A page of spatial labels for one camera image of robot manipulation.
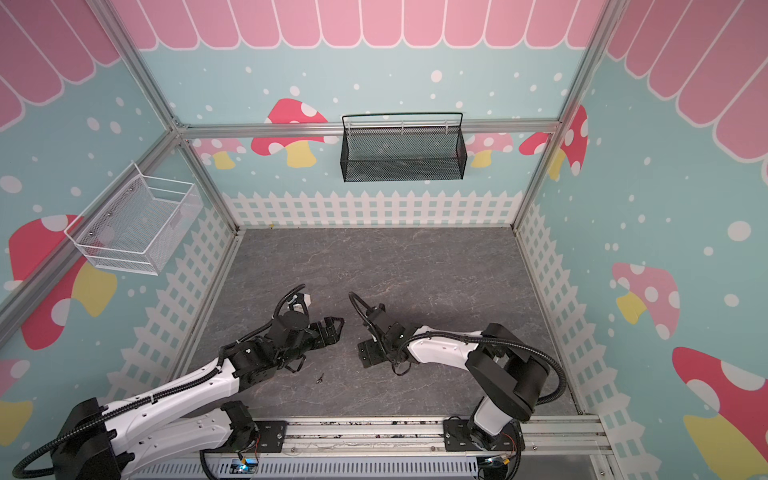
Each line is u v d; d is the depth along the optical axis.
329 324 0.73
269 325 0.61
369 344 0.78
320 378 0.84
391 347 0.66
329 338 0.72
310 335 0.61
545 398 0.46
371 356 0.76
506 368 0.45
